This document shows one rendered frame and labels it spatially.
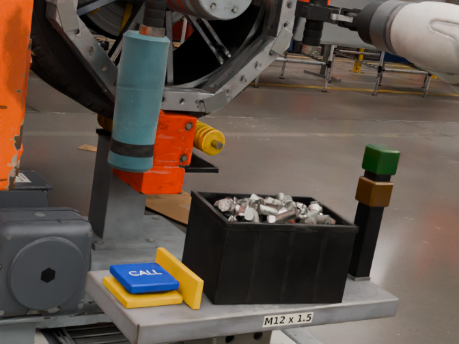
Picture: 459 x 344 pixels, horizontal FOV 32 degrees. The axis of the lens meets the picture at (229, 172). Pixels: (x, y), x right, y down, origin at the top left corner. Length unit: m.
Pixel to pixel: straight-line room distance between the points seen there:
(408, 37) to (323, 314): 0.46
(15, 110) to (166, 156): 0.59
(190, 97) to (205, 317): 0.75
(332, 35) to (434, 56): 0.82
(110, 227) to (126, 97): 0.46
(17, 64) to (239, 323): 0.47
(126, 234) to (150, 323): 0.92
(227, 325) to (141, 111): 0.58
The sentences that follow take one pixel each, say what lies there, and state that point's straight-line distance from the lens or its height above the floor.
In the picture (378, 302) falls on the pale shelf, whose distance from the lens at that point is 1.20.
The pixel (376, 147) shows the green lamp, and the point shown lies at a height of 0.66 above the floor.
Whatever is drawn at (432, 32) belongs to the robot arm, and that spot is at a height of 0.84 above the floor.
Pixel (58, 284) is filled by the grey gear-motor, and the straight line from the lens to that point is 1.45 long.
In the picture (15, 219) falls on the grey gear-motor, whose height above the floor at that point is 0.41.
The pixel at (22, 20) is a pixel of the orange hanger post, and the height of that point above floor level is 0.77.
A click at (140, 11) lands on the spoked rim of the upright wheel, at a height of 0.77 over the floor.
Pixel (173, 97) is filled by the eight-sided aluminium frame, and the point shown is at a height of 0.61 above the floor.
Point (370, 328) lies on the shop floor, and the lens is 2.27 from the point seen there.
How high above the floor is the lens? 0.87
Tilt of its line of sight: 14 degrees down
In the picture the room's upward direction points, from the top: 9 degrees clockwise
